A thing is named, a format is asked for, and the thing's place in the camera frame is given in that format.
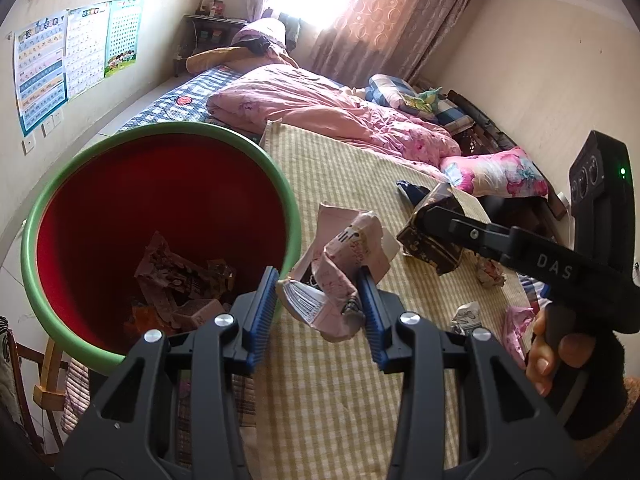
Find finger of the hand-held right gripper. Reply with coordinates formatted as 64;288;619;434
415;204;517;264

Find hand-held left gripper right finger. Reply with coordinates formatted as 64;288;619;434
356;267;587;480

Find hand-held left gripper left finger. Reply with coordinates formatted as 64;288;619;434
55;266;279;480

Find white paper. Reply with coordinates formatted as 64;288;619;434
475;257;506;288

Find brown snack wrapper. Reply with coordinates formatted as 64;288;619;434
397;182;493;276

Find small yellow snack wrapper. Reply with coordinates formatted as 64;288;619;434
207;260;236;291

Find pink carton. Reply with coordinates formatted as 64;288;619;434
277;202;401;343

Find dark blue snack wrapper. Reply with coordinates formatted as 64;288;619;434
396;180;431;206

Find white printed wrapper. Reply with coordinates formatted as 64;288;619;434
452;302;483;336

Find pink snack packet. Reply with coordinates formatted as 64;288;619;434
502;305;536;361

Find trash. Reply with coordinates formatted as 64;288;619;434
135;232;201;311

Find orange snack packet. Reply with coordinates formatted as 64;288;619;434
125;300;166;336

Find red bin with green rim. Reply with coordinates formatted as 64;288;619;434
21;121;303;375

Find person's right forearm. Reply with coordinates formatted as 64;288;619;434
565;330;633;443

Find person's right hand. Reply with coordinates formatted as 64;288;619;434
525;306;597;397

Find pink floral pillow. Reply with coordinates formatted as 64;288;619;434
440;147;551;198

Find yellow checked mat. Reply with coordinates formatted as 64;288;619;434
240;120;566;480

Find dark headboard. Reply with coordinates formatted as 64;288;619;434
417;77;571;221

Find blue white checked pillow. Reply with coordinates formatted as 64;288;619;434
365;74;476;136

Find striped woven cloth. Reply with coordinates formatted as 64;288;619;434
60;355;256;436

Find pink quilt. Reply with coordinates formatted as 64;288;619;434
206;62;462;171

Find light wooden stool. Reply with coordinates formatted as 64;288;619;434
32;337;68;411

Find pink patterned curtain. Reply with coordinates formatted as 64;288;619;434
310;0;483;86

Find blue checked bedsheet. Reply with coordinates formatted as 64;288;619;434
115;67;346;136

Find brown blanket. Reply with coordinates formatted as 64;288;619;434
186;45;301;73

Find dark striped hanging clothes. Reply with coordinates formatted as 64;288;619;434
262;7;303;53

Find dark side table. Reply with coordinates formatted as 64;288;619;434
172;14;248;78

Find folded purple quilt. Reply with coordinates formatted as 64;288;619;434
232;17;288;56

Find green chart wall poster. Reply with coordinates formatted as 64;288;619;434
104;0;145;79

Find white chart wall poster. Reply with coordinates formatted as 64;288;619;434
66;2;112;101

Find blue chart wall poster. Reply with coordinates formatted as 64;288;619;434
14;9;69;137

